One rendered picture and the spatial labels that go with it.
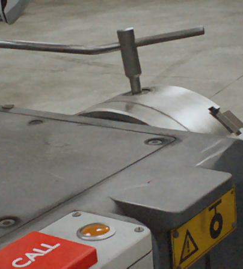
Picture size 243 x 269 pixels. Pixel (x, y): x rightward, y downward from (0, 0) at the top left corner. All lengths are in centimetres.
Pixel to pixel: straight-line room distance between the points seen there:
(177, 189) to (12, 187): 14
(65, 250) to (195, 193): 15
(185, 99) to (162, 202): 38
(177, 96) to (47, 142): 26
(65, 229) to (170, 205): 9
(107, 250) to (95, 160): 19
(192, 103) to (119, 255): 47
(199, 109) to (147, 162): 28
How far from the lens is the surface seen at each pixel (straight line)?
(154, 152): 72
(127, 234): 56
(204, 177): 65
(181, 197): 62
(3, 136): 82
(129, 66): 99
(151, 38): 99
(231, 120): 102
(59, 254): 51
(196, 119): 94
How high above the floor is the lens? 150
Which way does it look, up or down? 18 degrees down
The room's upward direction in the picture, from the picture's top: 5 degrees counter-clockwise
